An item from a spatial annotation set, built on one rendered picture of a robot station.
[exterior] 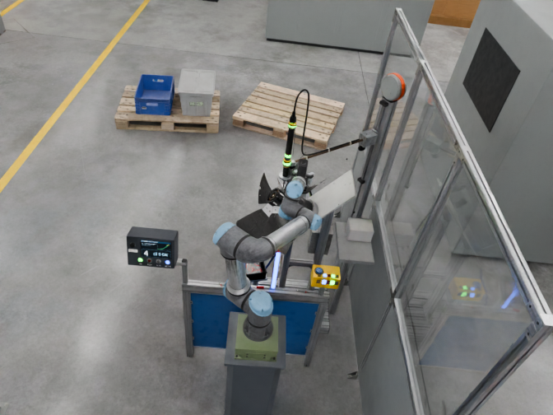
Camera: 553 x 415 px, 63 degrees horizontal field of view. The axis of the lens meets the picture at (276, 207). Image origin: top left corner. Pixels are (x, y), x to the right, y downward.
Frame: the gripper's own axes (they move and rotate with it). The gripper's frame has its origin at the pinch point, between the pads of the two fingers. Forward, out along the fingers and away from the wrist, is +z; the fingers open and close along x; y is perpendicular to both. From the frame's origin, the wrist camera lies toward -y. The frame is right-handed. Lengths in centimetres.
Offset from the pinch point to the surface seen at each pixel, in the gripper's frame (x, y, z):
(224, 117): -147, 18, 319
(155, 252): -73, 52, -25
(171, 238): -65, 43, -23
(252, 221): -33, 45, 32
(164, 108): -204, 11, 265
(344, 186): 21.5, 15.1, 41.5
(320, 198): 7, 27, 48
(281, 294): -5, 79, 7
